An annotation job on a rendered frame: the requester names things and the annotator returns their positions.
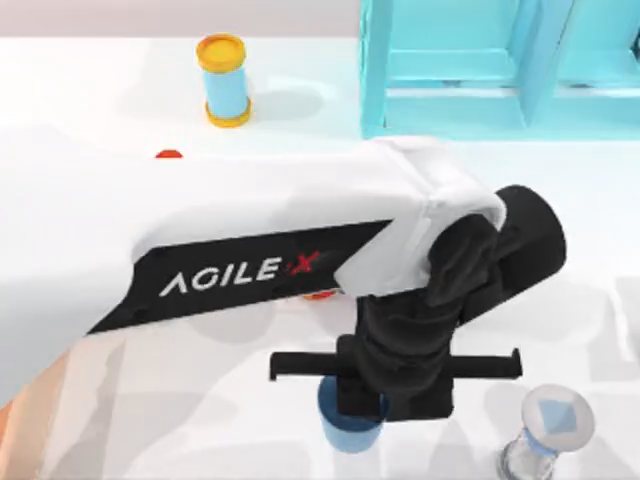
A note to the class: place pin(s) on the blue cup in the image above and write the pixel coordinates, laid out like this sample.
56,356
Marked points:
350,434

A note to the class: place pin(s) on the orange and red round object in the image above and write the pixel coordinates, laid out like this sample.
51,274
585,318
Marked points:
320,296

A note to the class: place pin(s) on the silver and blue hourglass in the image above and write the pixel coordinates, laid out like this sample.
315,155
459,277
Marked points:
552,425

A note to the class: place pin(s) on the light blue rack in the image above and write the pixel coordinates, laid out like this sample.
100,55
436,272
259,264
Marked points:
450,70

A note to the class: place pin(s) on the yellow and blue hourglass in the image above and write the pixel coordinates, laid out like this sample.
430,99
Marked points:
226,82

